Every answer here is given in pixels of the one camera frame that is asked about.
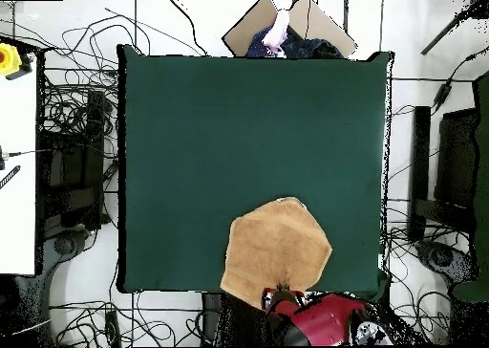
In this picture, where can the yellow emergency stop button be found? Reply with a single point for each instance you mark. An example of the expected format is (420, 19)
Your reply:
(8, 59)

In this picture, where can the black upright bar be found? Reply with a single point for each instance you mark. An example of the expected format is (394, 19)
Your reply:
(420, 153)

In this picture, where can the orange terry towel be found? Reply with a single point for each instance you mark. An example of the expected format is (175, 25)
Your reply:
(275, 248)

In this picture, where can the dark green table cloth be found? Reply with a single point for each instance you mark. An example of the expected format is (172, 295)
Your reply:
(191, 134)

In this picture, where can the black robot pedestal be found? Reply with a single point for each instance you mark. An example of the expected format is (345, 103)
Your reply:
(237, 321)

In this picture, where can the cardboard box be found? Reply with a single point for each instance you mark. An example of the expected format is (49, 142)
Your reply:
(244, 30)

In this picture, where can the blue dotted garment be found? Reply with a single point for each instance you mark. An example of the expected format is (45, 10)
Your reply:
(256, 46)

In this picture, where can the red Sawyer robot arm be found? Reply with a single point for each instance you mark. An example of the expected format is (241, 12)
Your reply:
(328, 321)

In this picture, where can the black flat panel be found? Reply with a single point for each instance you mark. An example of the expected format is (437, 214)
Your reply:
(456, 156)

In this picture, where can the black rod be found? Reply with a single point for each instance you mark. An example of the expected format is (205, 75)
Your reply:
(443, 32)

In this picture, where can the black power strip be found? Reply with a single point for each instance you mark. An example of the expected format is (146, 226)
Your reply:
(112, 329)

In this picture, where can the black equipment rack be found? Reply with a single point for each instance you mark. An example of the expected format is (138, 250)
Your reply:
(72, 172)

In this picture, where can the dark navy garment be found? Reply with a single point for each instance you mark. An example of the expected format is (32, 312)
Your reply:
(313, 47)

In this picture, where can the white desk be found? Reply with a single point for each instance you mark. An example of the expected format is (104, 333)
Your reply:
(17, 172)

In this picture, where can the white pink garment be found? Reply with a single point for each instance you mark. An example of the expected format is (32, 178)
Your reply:
(278, 30)

